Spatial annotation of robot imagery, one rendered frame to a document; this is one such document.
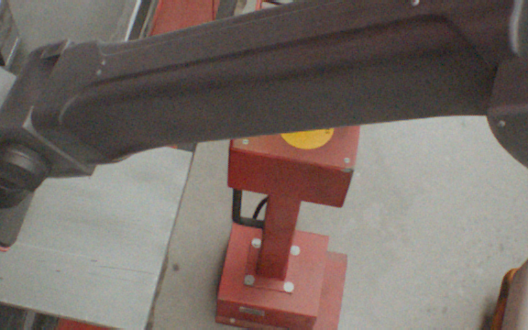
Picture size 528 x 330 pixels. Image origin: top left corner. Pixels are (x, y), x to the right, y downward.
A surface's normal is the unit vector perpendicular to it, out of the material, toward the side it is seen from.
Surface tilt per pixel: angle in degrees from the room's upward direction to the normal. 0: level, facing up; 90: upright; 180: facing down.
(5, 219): 27
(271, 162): 90
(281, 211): 90
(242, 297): 0
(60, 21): 0
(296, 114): 94
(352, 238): 0
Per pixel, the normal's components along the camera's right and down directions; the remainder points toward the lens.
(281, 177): -0.18, 0.87
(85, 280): 0.05, -0.45
